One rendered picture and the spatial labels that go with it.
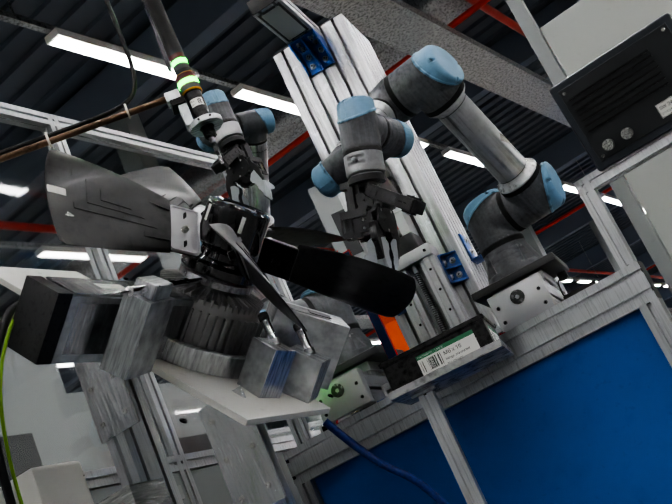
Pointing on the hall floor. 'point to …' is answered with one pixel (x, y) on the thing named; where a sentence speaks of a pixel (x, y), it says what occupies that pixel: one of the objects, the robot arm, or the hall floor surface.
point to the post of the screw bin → (452, 448)
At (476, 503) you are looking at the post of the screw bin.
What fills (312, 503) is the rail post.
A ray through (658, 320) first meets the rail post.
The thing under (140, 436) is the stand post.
